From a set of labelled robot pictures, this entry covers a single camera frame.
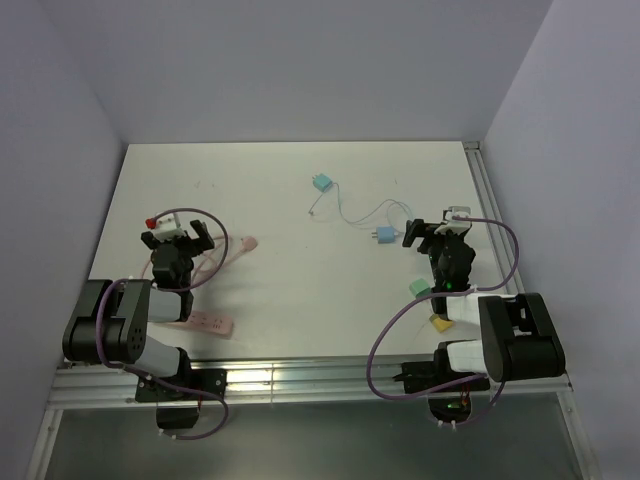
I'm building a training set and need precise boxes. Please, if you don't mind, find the blue charger plug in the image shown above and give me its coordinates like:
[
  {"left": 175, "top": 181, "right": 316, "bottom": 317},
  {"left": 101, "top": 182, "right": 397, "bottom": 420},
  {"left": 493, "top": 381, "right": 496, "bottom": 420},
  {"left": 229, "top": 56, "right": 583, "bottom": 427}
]
[{"left": 371, "top": 226, "right": 398, "bottom": 244}]

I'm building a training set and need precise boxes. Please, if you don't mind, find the green charger plug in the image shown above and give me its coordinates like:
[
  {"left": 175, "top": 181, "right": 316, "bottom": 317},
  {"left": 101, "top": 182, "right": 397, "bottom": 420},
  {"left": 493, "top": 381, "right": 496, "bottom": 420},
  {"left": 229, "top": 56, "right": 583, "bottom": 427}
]
[{"left": 409, "top": 278, "right": 431, "bottom": 299}]

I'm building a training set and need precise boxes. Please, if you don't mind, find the yellow charger plug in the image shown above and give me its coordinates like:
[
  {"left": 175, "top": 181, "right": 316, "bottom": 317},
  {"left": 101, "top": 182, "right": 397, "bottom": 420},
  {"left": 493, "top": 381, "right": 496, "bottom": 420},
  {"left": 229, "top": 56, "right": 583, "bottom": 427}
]
[{"left": 429, "top": 314, "right": 454, "bottom": 333}]

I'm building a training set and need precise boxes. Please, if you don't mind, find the pink power strip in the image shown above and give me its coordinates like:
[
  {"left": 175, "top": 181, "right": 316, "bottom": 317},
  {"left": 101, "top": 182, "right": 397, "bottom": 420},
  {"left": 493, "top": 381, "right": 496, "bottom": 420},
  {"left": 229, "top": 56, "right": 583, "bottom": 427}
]
[{"left": 161, "top": 311, "right": 234, "bottom": 338}]

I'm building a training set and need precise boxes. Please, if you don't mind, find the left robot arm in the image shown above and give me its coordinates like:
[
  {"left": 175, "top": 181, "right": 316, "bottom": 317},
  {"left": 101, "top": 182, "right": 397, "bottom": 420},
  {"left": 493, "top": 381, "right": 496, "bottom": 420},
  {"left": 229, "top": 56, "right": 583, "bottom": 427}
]
[{"left": 62, "top": 215, "right": 215, "bottom": 399}]

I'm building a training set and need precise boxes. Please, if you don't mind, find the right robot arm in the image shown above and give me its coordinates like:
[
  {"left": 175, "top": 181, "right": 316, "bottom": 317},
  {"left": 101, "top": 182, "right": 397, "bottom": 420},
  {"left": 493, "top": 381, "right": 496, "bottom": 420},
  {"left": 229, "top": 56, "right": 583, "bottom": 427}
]
[{"left": 402, "top": 217, "right": 566, "bottom": 390}]

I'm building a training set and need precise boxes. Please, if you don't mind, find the pink power plug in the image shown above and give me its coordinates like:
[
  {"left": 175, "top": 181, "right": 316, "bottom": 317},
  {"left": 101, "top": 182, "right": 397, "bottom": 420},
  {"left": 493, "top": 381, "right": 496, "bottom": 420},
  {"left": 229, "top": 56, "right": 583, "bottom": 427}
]
[{"left": 241, "top": 236, "right": 258, "bottom": 252}]

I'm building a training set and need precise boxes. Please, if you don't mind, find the teal charger plug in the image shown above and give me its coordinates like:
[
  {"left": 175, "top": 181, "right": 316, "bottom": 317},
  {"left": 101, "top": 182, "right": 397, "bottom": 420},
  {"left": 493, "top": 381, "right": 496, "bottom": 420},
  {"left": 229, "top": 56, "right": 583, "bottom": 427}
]
[{"left": 312, "top": 173, "right": 333, "bottom": 193}]

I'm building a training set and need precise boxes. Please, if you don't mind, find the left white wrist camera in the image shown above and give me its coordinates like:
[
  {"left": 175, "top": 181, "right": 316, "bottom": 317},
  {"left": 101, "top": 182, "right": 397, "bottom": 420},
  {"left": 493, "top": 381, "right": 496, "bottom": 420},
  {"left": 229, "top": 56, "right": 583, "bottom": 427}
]
[{"left": 145, "top": 213, "right": 186, "bottom": 242}]

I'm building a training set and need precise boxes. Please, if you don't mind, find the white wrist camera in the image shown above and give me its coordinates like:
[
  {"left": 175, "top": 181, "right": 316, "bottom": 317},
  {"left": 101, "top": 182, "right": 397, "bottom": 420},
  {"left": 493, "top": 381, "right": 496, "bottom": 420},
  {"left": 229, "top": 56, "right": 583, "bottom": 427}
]
[
  {"left": 443, "top": 206, "right": 471, "bottom": 223},
  {"left": 145, "top": 213, "right": 186, "bottom": 242}
]

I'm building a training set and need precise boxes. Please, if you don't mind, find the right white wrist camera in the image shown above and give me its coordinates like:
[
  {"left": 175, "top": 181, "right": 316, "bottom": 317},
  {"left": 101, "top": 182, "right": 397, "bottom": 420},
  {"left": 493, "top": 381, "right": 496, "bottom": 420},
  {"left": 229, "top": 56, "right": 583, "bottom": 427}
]
[{"left": 443, "top": 206, "right": 471, "bottom": 223}]

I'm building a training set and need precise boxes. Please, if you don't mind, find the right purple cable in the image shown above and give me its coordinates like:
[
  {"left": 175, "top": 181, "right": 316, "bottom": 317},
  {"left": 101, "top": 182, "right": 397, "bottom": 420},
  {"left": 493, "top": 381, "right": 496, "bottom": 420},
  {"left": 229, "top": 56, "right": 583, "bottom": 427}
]
[{"left": 367, "top": 215, "right": 521, "bottom": 427}]

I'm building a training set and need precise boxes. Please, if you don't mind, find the pink power cord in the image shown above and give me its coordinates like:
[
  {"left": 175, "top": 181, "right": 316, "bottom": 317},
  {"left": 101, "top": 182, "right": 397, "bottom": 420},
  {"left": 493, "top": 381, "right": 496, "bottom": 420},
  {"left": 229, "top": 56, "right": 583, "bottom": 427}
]
[{"left": 140, "top": 234, "right": 246, "bottom": 291}]

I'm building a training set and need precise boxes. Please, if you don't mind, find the right aluminium rail frame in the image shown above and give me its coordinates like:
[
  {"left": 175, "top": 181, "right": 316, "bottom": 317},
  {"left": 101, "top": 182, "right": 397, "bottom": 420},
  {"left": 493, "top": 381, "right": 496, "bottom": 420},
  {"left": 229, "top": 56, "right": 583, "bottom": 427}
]
[{"left": 462, "top": 141, "right": 515, "bottom": 277}]

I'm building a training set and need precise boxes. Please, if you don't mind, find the aluminium rail frame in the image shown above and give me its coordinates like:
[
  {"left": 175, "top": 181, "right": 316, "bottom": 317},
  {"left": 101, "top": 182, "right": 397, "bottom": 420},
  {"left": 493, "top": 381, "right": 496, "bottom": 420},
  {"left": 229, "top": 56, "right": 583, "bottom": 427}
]
[
  {"left": 26, "top": 357, "right": 602, "bottom": 479},
  {"left": 462, "top": 141, "right": 515, "bottom": 277}
]

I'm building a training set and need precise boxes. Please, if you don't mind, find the thin teal charger cable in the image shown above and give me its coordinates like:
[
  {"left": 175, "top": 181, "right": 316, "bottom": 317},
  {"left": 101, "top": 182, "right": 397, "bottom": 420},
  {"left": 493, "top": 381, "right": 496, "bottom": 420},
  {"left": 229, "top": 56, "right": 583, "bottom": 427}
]
[{"left": 307, "top": 183, "right": 346, "bottom": 217}]

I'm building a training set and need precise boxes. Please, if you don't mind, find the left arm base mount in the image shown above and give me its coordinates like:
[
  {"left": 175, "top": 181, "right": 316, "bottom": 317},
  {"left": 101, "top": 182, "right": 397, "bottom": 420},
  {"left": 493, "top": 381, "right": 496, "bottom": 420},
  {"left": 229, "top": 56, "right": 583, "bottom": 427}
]
[{"left": 134, "top": 369, "right": 227, "bottom": 434}]

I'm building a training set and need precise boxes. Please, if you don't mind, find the front aluminium rail frame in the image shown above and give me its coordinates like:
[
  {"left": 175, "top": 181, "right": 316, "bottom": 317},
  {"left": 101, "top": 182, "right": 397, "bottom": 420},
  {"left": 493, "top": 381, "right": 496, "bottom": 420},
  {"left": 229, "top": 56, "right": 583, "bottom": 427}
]
[{"left": 26, "top": 357, "right": 602, "bottom": 479}]

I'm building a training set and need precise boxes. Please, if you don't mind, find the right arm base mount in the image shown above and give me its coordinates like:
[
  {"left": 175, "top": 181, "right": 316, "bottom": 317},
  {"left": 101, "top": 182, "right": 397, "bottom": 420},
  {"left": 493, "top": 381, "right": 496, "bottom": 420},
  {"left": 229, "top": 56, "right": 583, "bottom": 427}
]
[{"left": 394, "top": 357, "right": 492, "bottom": 421}]

